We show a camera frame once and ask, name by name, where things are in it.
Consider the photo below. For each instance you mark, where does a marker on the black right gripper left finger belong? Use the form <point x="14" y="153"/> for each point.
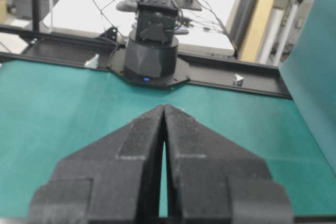
<point x="115" y="179"/>

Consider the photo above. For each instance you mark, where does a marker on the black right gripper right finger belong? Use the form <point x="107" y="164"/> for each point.
<point x="211" y="179"/>

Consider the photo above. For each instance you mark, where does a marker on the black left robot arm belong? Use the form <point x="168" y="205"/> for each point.
<point x="151" y="49"/>

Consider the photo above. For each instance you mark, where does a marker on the green table cloth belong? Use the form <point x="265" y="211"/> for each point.
<point x="48" y="112"/>

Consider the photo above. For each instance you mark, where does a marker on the white tape piece right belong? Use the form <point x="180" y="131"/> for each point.
<point x="238" y="80"/>

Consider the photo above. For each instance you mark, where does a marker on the white tape piece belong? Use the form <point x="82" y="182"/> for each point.
<point x="92" y="63"/>
<point x="238" y="80"/>

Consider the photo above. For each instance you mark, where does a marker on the white tape piece left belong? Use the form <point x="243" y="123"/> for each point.
<point x="92" y="63"/>

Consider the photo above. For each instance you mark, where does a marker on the green side curtain panel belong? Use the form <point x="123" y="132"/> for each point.
<point x="309" y="74"/>

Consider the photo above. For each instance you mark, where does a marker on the white background table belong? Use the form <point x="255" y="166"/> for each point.
<point x="90" y="18"/>

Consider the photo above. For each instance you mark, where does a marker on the black aluminium frame rail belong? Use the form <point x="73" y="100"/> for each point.
<point x="74" y="51"/>

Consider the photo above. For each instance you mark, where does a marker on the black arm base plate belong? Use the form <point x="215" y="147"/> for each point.
<point x="117" y="65"/>

